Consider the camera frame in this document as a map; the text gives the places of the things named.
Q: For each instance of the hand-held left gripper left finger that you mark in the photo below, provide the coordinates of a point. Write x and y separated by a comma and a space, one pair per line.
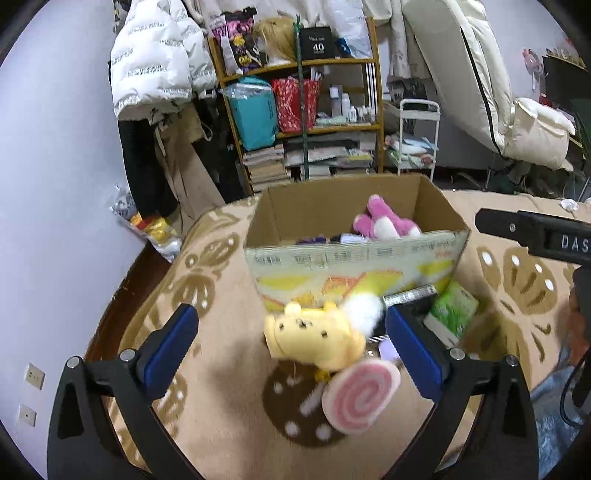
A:
171, 344

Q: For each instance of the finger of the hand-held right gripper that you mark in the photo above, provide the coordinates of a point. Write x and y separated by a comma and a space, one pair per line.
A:
508, 228

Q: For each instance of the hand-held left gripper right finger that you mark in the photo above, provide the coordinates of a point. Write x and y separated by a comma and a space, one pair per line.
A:
411, 353

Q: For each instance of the small purple soft toy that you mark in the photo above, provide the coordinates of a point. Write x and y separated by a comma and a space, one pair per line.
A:
388, 351

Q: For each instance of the printed cardboard box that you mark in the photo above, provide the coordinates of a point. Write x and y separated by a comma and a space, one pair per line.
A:
346, 270

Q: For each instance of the yellow bear plush toy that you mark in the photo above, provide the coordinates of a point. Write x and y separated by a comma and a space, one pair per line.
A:
304, 332

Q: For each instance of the person's right hand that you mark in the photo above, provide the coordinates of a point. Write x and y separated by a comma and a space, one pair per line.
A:
581, 323

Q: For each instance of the white crumpled tissue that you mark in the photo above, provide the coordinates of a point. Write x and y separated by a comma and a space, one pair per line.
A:
569, 205

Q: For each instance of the green tissue packet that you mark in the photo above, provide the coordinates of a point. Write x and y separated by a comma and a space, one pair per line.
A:
451, 309

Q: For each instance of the pink swirl plush cushion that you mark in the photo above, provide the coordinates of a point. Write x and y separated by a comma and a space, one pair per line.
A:
360, 397

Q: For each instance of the beige patterned blanket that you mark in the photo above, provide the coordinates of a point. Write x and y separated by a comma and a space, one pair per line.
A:
221, 415

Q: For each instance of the cream cushion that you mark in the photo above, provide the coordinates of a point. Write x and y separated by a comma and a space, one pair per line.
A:
535, 134

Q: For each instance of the plastic bag of toys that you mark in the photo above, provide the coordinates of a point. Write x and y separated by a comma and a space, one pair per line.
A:
152, 230

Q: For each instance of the pink plush toy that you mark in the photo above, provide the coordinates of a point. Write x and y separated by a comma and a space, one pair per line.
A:
378, 221

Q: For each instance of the white trolley cart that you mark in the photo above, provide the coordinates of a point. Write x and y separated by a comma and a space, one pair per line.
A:
418, 105

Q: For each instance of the black monitor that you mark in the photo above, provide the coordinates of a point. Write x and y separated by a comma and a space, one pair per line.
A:
563, 83

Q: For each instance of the person's leg in jeans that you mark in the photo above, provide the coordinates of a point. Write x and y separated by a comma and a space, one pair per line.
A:
549, 424

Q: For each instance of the pink hand fan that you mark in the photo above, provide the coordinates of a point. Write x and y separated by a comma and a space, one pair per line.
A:
531, 62

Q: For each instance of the beige hanging trousers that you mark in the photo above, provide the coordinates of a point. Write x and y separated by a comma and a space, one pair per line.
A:
184, 175

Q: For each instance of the white mattress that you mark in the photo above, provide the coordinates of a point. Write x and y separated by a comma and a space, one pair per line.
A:
457, 60

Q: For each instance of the black hanging garment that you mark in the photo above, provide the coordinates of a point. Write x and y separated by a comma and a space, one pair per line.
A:
138, 161

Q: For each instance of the pile of magazines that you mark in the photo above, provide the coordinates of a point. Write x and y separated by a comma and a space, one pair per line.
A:
332, 157

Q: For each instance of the white flat boards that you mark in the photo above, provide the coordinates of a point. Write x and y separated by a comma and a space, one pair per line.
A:
370, 92

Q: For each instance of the wooden shelf rack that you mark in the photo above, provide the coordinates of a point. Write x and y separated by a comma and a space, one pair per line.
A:
341, 129

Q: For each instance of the stack of books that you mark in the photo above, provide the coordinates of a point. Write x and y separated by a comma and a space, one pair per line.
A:
265, 170

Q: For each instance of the group of white bottles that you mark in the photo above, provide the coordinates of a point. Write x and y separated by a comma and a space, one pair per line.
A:
346, 106

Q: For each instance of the green pole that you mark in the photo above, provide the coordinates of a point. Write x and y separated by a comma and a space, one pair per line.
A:
302, 115

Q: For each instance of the teal bag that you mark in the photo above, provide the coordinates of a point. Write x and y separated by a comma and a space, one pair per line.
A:
254, 115

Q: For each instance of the red patterned bag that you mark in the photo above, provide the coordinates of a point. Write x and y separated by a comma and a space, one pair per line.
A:
290, 106

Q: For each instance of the clear plastic bag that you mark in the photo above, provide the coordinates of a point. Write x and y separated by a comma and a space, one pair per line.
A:
351, 27

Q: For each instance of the black box with white print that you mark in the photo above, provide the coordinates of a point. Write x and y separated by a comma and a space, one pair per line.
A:
316, 46

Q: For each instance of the white puffer jacket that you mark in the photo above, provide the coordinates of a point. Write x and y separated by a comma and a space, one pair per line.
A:
152, 60

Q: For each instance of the blond wig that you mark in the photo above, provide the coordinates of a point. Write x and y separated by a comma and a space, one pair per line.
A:
277, 37

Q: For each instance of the black pink patterned bag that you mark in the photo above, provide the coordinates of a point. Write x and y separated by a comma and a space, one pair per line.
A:
240, 41

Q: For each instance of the wall outlet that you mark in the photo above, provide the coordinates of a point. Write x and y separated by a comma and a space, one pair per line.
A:
27, 415
35, 376

